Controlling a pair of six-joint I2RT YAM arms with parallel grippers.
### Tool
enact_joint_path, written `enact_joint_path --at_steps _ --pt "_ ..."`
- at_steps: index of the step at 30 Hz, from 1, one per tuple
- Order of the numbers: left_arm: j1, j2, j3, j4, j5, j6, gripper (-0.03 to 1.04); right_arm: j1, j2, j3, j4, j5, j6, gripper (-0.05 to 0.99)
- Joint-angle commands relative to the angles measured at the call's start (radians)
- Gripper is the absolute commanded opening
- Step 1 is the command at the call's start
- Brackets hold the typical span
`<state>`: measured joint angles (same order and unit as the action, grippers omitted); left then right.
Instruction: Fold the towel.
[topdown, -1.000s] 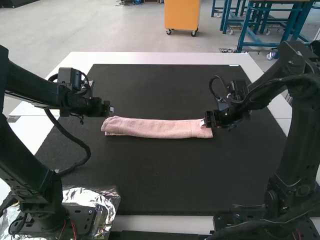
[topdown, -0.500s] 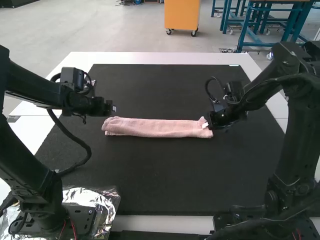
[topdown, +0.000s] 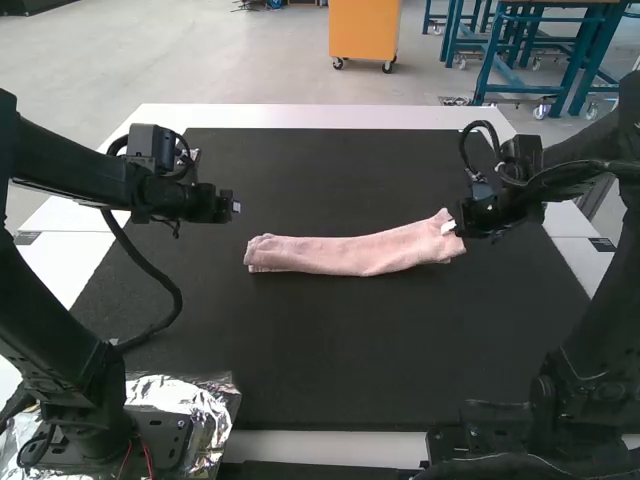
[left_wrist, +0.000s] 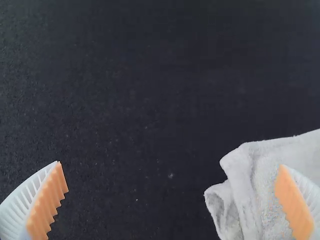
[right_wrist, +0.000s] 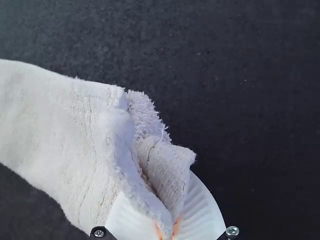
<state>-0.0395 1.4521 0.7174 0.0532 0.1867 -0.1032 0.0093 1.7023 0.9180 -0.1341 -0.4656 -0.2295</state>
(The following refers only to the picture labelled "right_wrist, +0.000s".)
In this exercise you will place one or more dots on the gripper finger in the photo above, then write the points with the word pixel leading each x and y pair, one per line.
pixel 130 220
pixel 200 215

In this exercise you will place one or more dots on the pale towel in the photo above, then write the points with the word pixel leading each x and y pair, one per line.
pixel 62 137

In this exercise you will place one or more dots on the black mat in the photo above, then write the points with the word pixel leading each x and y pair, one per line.
pixel 225 75

